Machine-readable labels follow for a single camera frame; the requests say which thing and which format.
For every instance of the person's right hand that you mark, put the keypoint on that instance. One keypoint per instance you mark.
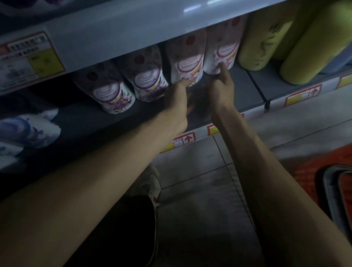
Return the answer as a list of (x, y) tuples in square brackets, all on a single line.
[(222, 99)]

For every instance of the person's left hand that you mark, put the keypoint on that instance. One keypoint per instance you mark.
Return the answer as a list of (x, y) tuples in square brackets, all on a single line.
[(176, 106)]

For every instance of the person's left forearm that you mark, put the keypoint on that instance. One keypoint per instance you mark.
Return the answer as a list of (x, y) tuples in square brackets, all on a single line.
[(70, 196)]

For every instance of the person's right forearm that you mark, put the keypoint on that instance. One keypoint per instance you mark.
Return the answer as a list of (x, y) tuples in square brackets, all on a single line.
[(284, 210)]

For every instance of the pink floral bottle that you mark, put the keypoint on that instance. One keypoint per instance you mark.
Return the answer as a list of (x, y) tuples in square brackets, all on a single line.
[(108, 90), (144, 75), (186, 57), (222, 45)]

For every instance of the dark grey shelf board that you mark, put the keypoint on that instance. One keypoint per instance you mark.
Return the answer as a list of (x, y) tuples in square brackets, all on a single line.
[(101, 123), (273, 82)]

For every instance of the yellow-green bottle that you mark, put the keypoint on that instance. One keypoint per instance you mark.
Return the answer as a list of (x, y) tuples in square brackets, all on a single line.
[(327, 41), (263, 37), (294, 28)]

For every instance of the white shoe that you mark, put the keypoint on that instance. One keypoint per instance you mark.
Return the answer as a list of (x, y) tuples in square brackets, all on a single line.
[(148, 182)]

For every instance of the light grey shelf board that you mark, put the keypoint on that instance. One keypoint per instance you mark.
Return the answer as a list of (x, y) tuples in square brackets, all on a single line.
[(128, 21)]

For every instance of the black shorts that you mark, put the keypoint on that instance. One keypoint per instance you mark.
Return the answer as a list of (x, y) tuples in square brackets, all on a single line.
[(119, 239)]

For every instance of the red shopping basket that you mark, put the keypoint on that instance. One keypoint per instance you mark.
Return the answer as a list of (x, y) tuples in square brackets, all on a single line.
[(346, 195)]

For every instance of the large shelf price label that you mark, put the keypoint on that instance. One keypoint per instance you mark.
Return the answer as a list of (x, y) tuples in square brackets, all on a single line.
[(22, 60)]

